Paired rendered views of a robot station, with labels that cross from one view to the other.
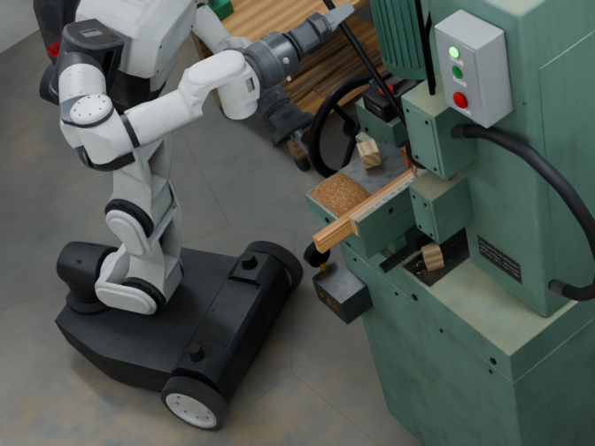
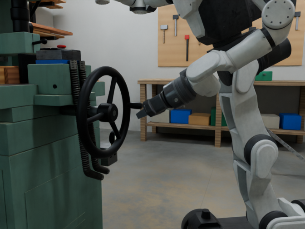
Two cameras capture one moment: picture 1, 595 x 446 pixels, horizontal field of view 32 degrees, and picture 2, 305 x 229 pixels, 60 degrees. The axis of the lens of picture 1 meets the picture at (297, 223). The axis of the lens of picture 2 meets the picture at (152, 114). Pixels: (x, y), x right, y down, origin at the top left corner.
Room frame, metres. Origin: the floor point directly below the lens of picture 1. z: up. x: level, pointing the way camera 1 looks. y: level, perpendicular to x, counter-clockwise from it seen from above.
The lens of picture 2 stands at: (2.65, -0.69, 0.93)
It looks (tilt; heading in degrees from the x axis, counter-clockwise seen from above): 9 degrees down; 135
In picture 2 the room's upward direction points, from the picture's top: straight up
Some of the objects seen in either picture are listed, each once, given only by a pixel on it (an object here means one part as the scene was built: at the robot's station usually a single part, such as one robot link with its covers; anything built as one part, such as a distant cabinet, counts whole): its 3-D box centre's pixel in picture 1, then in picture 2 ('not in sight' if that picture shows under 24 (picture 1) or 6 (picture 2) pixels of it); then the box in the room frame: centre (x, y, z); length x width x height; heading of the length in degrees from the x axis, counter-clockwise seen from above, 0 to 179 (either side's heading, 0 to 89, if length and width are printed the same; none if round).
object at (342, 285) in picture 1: (341, 291); (101, 153); (1.67, -0.05, 0.58); 0.12 x 0.08 x 0.08; 23
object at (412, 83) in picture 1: (391, 89); (61, 56); (1.84, -0.29, 0.99); 0.13 x 0.11 x 0.06; 113
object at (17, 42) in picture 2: not in sight; (18, 46); (1.63, -0.35, 1.03); 0.14 x 0.07 x 0.09; 23
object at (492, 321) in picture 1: (491, 235); (3, 120); (1.53, -0.39, 0.76); 0.57 x 0.45 x 0.09; 23
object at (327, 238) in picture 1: (426, 168); not in sight; (1.63, -0.30, 0.92); 0.59 x 0.02 x 0.04; 113
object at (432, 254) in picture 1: (432, 257); not in sight; (1.47, -0.25, 0.82); 0.04 x 0.03 x 0.04; 89
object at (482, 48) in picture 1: (474, 69); not in sight; (1.30, -0.34, 1.40); 0.10 x 0.06 x 0.16; 23
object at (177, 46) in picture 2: not in sight; (225, 33); (0.61, 2.77, 1.50); 2.00 x 0.04 x 0.90; 28
